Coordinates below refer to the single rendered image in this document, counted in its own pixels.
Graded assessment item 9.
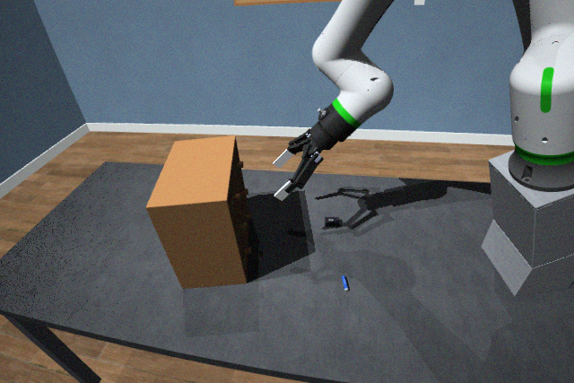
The grey 9v battery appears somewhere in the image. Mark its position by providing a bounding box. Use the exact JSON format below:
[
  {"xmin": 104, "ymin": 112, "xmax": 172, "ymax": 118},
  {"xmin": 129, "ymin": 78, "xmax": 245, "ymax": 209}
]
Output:
[{"xmin": 325, "ymin": 217, "xmax": 340, "ymax": 227}]

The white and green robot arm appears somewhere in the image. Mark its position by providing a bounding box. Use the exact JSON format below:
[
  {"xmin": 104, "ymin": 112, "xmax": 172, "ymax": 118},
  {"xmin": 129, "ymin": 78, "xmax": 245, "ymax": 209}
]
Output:
[{"xmin": 312, "ymin": 0, "xmax": 574, "ymax": 192}]

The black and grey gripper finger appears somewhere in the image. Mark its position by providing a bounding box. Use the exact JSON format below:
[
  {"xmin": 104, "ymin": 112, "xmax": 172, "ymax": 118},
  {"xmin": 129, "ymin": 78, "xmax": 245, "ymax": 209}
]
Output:
[
  {"xmin": 274, "ymin": 144, "xmax": 324, "ymax": 201},
  {"xmin": 273, "ymin": 129, "xmax": 310, "ymax": 168}
]

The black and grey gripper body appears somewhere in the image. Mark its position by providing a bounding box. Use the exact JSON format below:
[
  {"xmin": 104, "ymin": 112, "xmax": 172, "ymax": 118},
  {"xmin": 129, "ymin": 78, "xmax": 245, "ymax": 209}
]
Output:
[{"xmin": 307, "ymin": 121, "xmax": 338, "ymax": 159}]

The brown wooden drawer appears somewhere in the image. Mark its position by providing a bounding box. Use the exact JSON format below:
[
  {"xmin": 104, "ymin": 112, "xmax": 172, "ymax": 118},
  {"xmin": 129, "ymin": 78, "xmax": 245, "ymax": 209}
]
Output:
[
  {"xmin": 239, "ymin": 170, "xmax": 248, "ymax": 216},
  {"xmin": 232, "ymin": 141, "xmax": 243, "ymax": 190},
  {"xmin": 241, "ymin": 230, "xmax": 252, "ymax": 279},
  {"xmin": 228, "ymin": 170, "xmax": 241, "ymax": 230},
  {"xmin": 235, "ymin": 201, "xmax": 247, "ymax": 256},
  {"xmin": 243, "ymin": 195, "xmax": 253, "ymax": 238}
]

